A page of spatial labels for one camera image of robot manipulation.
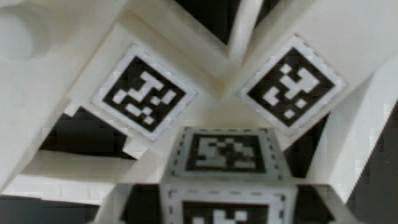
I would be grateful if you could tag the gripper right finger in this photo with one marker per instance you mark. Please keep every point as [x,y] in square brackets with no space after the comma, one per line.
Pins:
[341,215]

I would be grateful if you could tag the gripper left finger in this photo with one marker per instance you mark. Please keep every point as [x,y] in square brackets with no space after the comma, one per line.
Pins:
[110,211]

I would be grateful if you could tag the white chair leg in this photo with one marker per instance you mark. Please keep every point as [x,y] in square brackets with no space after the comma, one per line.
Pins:
[226,181]

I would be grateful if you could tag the white chair back part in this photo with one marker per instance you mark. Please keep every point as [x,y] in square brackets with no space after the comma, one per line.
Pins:
[126,68]

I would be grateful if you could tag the white U-shaped frame fence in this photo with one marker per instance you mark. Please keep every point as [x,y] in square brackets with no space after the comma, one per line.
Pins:
[68,177]

